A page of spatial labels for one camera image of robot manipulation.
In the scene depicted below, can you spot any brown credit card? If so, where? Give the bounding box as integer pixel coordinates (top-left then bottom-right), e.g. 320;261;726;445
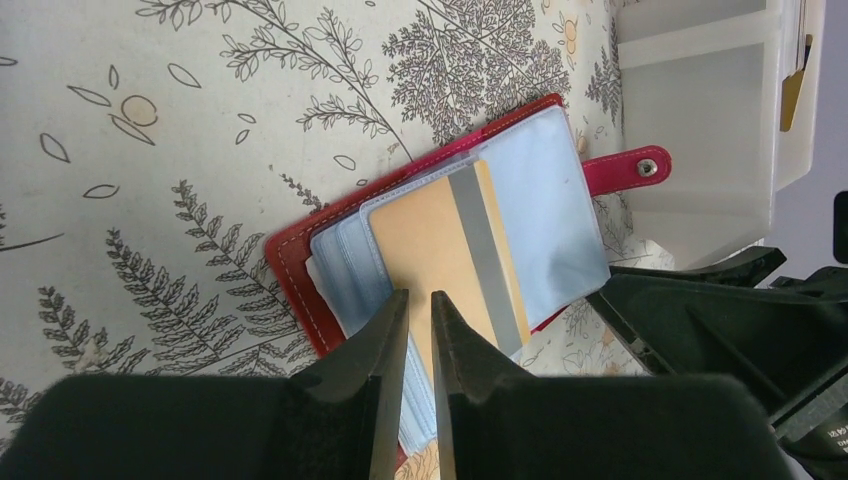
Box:
365;160;530;379

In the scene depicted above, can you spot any gold card in box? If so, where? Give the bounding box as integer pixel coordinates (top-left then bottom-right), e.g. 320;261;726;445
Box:
780;34;813;132

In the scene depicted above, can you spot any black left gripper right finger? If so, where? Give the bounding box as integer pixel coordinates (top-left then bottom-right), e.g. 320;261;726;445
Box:
431;291;792;479

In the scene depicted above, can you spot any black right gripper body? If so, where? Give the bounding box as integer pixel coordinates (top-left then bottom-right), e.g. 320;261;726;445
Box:
770;267;847;479

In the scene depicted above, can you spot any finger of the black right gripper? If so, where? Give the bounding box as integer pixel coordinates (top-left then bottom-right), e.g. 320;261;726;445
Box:
610;246;787;288
588;274;813;424

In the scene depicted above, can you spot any red leather card holder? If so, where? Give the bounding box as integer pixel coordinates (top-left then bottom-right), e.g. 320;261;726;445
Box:
264;94;672;462

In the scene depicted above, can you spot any white card box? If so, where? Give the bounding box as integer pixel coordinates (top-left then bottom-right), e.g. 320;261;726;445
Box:
616;0;826;268

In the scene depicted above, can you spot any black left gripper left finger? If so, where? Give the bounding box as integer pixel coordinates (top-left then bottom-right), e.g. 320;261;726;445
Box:
1;290;409;479

